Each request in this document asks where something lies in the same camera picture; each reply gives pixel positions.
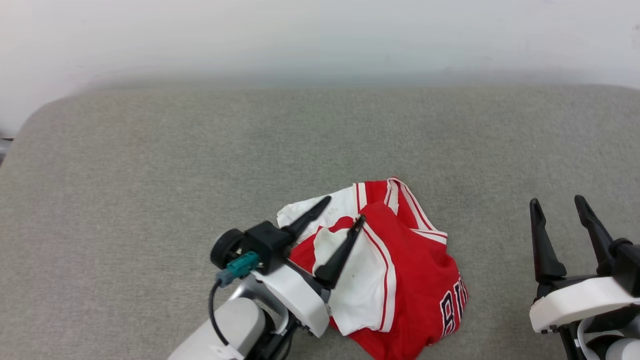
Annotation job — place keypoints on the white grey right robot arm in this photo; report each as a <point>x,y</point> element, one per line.
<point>620,345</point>

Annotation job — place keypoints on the white paper label tag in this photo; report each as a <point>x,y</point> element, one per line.
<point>227,352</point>

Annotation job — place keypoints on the red and white jersey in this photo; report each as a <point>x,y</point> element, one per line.
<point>415,265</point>

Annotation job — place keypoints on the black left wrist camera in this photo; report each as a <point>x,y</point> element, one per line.
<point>265,242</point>

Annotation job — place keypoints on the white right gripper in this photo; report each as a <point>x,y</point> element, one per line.
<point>580,300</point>

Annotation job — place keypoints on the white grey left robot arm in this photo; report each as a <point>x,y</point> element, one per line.
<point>235,325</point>

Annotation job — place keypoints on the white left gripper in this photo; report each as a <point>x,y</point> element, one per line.
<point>300,295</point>

